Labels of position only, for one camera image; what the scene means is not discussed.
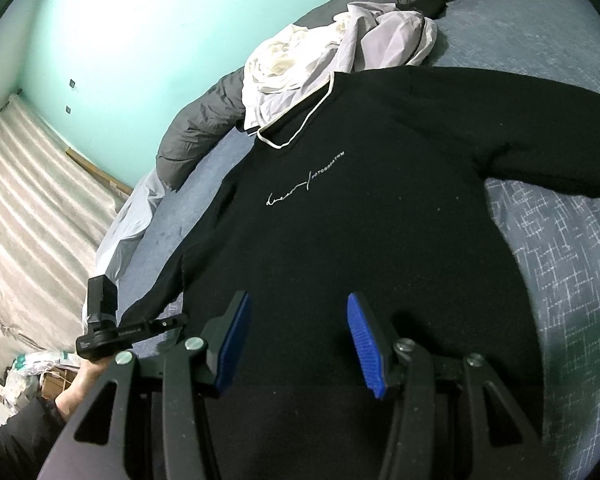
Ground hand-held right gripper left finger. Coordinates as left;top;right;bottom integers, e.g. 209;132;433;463
45;290;253;480

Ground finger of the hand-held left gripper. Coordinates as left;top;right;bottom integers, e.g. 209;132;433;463
130;312;190;346

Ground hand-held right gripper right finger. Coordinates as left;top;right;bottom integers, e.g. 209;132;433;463
346;291;556;480

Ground black sweater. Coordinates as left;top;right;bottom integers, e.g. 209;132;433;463
117;62;600;480

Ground person's left forearm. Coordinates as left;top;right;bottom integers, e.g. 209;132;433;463
0;397;73;480

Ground person's left hand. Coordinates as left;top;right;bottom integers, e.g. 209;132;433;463
55;357;113;423

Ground light grey sheet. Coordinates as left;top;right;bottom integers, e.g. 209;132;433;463
96;167;173;283

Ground cardboard box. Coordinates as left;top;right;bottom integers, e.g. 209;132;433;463
40;367;81;403

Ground white plastic bags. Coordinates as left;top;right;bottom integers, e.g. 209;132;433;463
0;350;83;401

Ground striped beige curtain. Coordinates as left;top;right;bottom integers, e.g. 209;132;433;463
0;92;131;396

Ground dark grey rolled duvet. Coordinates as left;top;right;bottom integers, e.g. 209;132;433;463
155;0;531;191

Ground blue patterned bed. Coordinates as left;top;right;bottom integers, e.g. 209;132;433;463
97;0;600;466

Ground white crumpled shirt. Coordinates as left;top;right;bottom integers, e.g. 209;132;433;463
242;2;361;96

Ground lavender garment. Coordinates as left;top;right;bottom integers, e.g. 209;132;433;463
242;2;438;131

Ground wooden frame strip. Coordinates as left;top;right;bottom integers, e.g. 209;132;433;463
65;146;134;196

